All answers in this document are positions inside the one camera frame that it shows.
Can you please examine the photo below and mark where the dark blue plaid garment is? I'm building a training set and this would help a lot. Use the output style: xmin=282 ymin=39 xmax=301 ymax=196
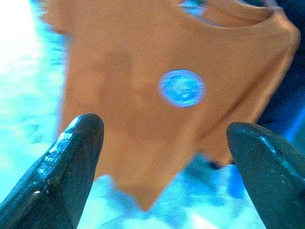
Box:
xmin=240 ymin=0 xmax=305 ymax=134

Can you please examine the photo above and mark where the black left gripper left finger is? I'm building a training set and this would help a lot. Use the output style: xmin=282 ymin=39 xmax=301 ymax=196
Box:
xmin=0 ymin=113 xmax=105 ymax=229

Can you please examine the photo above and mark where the orange logo t-shirt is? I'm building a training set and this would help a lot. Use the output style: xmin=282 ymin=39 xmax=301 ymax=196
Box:
xmin=42 ymin=0 xmax=301 ymax=212

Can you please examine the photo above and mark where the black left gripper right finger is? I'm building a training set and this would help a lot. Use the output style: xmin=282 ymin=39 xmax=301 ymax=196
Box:
xmin=226 ymin=122 xmax=305 ymax=229

